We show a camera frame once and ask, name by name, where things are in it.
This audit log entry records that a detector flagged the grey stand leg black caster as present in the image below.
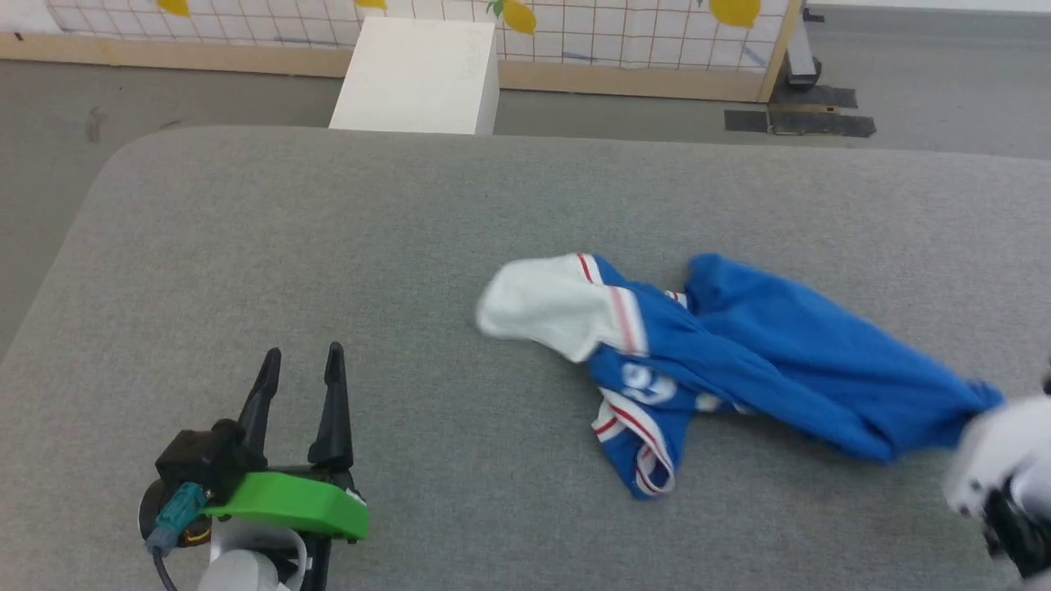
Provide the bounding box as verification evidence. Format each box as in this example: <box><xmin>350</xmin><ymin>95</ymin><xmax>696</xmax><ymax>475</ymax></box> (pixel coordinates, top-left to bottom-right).
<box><xmin>783</xmin><ymin>16</ymin><xmax>824</xmax><ymax>90</ymax></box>

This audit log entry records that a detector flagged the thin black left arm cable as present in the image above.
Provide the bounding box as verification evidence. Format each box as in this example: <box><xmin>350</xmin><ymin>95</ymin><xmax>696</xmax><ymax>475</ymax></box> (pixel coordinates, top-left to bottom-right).
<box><xmin>151</xmin><ymin>548</ymin><xmax>180</xmax><ymax>591</ymax></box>

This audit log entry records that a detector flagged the lemon print wood-framed partition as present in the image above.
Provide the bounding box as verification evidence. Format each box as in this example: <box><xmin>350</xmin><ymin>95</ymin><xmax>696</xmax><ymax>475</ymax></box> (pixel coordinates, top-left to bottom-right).
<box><xmin>0</xmin><ymin>0</ymin><xmax>805</xmax><ymax>104</ymax></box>

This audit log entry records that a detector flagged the white rectangular box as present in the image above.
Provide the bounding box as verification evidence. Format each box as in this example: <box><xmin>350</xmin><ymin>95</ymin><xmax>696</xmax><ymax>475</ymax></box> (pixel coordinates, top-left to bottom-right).
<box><xmin>328</xmin><ymin>16</ymin><xmax>501</xmax><ymax>135</ymax></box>

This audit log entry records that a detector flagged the teal cable connector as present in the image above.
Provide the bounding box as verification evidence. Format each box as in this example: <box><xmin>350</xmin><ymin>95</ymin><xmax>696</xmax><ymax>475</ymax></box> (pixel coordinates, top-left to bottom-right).
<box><xmin>145</xmin><ymin>482</ymin><xmax>208</xmax><ymax>555</ymax></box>

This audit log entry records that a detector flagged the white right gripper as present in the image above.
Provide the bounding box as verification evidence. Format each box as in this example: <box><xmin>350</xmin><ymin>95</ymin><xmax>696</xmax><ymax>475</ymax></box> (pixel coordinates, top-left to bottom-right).
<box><xmin>943</xmin><ymin>394</ymin><xmax>1051</xmax><ymax>520</ymax></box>

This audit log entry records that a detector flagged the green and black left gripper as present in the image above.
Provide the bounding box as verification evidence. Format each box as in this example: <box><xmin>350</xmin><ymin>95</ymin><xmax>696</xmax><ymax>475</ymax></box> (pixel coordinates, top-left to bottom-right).
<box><xmin>200</xmin><ymin>341</ymin><xmax>370</xmax><ymax>543</ymax></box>

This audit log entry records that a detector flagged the grey felt table cover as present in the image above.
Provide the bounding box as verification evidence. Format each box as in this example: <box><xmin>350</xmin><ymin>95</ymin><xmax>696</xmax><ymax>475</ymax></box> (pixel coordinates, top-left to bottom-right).
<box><xmin>0</xmin><ymin>125</ymin><xmax>1051</xmax><ymax>591</ymax></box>

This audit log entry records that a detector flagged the small black floor tape patch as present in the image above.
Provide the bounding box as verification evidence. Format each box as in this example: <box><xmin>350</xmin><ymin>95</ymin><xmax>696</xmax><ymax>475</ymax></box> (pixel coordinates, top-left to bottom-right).
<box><xmin>770</xmin><ymin>84</ymin><xmax>859</xmax><ymax>110</ymax></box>

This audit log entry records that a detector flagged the blue white red-striped jersey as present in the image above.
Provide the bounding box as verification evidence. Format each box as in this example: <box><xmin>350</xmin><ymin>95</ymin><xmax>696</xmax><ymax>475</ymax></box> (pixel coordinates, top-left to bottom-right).
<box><xmin>475</xmin><ymin>252</ymin><xmax>1005</xmax><ymax>501</ymax></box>

